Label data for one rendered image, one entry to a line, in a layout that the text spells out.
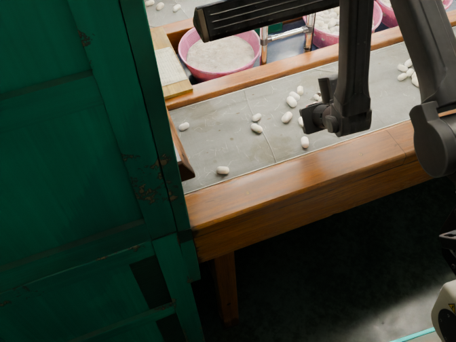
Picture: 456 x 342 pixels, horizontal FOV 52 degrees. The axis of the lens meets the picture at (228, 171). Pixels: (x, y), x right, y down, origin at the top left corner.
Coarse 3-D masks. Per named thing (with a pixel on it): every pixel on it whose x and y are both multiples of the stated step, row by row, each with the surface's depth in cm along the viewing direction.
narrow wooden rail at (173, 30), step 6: (192, 18) 160; (300, 18) 171; (168, 24) 158; (174, 24) 158; (180, 24) 158; (186, 24) 158; (192, 24) 158; (168, 30) 157; (174, 30) 156; (180, 30) 156; (186, 30) 157; (168, 36) 156; (174, 36) 157; (180, 36) 158; (192, 36) 160; (174, 42) 159; (174, 48) 161
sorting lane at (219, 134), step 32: (384, 64) 145; (224, 96) 140; (256, 96) 139; (384, 96) 137; (416, 96) 136; (192, 128) 132; (224, 128) 132; (288, 128) 131; (192, 160) 125; (224, 160) 125; (256, 160) 124; (192, 192) 119
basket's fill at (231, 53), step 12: (192, 48) 156; (204, 48) 155; (216, 48) 155; (228, 48) 154; (240, 48) 154; (192, 60) 152; (204, 60) 150; (216, 60) 151; (228, 60) 151; (240, 60) 150
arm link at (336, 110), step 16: (352, 0) 79; (368, 0) 80; (352, 16) 81; (368, 16) 82; (352, 32) 83; (368, 32) 84; (352, 48) 85; (368, 48) 86; (352, 64) 88; (368, 64) 89; (352, 80) 90; (336, 96) 96; (352, 96) 92; (368, 96) 93; (336, 112) 97; (352, 112) 95; (368, 112) 96; (352, 128) 97; (368, 128) 99
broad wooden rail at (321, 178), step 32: (384, 128) 129; (288, 160) 123; (320, 160) 120; (352, 160) 120; (384, 160) 119; (416, 160) 124; (224, 192) 115; (256, 192) 115; (288, 192) 114; (320, 192) 118; (352, 192) 125; (384, 192) 132; (192, 224) 110; (224, 224) 113; (256, 224) 119; (288, 224) 125
